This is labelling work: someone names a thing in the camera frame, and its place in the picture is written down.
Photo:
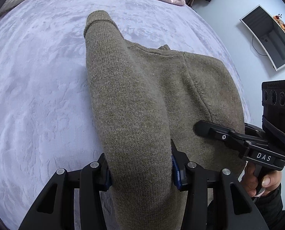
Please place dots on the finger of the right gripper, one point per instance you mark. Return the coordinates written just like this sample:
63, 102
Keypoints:
218, 132

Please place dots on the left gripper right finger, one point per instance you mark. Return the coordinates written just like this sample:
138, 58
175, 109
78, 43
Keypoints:
215, 199

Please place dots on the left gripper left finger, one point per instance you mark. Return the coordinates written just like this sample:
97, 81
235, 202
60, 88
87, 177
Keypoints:
71, 197

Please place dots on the olive knit sweater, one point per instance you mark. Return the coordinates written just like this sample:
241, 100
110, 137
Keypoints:
144, 100

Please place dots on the person's dark sleeved forearm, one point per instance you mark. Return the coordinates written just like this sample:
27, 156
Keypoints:
271, 209

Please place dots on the person's right hand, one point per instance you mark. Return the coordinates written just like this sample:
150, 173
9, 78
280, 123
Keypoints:
250, 182

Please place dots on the lavender plush bed blanket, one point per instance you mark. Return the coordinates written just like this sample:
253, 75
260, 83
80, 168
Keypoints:
46, 121

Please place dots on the black camera box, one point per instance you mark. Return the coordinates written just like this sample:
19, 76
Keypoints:
273, 102

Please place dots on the wall mounted television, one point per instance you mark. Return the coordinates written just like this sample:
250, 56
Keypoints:
268, 33

